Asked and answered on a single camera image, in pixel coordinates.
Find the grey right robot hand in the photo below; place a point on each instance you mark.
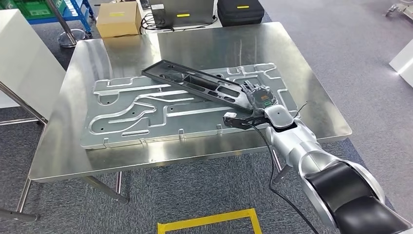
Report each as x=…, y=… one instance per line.
x=263, y=98

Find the long black plastic part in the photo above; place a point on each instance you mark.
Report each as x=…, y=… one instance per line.
x=151, y=71

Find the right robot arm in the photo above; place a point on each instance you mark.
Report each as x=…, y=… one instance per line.
x=290, y=142

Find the stainless steel workbench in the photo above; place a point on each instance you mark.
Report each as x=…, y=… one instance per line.
x=226, y=42

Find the stamped sheet metal panel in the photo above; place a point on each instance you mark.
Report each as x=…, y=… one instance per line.
x=193, y=122

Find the black hard case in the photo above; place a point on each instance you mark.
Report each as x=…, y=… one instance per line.
x=240, y=16

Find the grey hard case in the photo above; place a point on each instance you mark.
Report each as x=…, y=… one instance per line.
x=193, y=9

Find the yellow floor tape square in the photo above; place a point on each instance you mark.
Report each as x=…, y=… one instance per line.
x=206, y=219

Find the white lit block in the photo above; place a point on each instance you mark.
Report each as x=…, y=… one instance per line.
x=403, y=61

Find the cardboard box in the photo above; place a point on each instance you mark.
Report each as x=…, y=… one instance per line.
x=117, y=22

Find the blue wheeled metal rack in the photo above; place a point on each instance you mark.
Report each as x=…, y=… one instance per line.
x=77, y=13

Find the green plastic crate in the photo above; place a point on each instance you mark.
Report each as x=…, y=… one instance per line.
x=35, y=8

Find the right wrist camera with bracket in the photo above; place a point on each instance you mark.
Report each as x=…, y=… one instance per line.
x=230, y=115

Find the grey metal frame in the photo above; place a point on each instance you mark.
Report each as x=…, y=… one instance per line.
x=403, y=8

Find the chrome stanchion post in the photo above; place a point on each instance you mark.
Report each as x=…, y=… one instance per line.
x=69, y=38

